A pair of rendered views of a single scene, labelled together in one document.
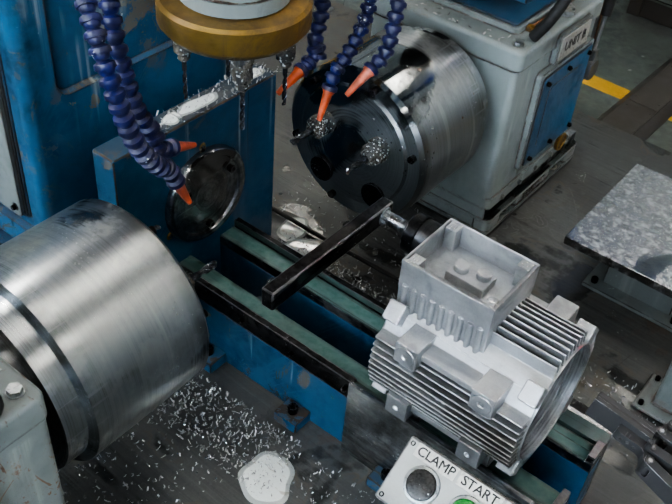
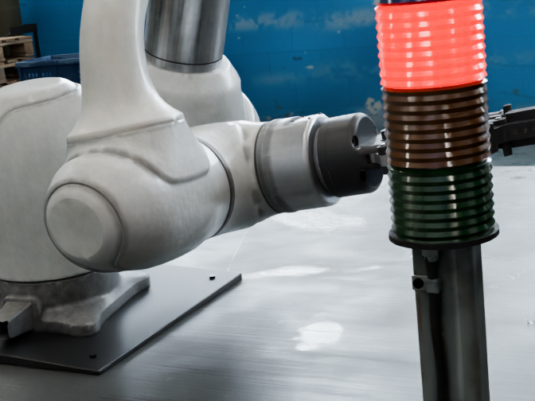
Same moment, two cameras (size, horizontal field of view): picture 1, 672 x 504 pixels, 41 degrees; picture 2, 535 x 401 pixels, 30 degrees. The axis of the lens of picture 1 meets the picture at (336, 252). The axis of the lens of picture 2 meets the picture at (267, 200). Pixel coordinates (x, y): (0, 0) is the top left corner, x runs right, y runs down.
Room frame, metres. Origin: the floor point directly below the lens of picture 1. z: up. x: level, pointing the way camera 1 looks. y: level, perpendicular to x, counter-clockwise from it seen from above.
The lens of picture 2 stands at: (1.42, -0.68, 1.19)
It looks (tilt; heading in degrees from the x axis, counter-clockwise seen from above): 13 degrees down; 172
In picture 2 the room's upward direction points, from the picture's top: 6 degrees counter-clockwise
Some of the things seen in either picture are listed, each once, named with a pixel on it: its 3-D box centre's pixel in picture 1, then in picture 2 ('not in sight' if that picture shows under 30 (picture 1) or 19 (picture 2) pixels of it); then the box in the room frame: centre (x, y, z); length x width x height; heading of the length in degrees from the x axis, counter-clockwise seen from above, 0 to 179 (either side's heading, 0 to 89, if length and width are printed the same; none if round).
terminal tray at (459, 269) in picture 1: (466, 285); not in sight; (0.76, -0.15, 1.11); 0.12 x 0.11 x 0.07; 55
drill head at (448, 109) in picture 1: (400, 112); not in sight; (1.21, -0.08, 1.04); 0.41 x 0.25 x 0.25; 145
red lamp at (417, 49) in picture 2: not in sight; (431, 40); (0.88, -0.50, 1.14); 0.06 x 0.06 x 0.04
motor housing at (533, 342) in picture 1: (481, 358); not in sight; (0.73, -0.18, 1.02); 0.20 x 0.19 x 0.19; 55
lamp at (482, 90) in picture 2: not in sight; (435, 120); (0.88, -0.50, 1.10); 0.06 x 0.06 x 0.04
